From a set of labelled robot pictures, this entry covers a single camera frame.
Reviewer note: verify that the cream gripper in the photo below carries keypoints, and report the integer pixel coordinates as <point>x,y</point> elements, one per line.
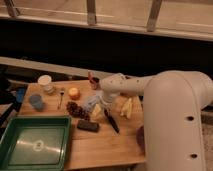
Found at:
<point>97,112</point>

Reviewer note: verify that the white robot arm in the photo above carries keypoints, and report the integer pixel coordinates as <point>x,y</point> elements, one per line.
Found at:
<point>172,104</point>

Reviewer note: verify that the white paper cup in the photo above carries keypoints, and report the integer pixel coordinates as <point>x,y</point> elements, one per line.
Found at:
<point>45,81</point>

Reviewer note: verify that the clear plastic bag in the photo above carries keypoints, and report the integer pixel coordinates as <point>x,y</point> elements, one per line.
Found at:
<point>91,101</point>

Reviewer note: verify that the dark rectangular block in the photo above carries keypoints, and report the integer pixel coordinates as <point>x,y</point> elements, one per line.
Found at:
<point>88,126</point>

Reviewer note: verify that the orange fruit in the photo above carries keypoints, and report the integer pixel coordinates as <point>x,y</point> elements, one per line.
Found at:
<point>74,93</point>

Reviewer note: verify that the yellow banana peel toy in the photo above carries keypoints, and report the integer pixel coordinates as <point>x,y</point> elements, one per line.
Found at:
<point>126,109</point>

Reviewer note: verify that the purple bowl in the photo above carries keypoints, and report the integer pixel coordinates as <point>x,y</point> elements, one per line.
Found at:
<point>140,138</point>

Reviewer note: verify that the green plastic tray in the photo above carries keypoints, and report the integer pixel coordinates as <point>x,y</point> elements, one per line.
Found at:
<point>35,144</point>

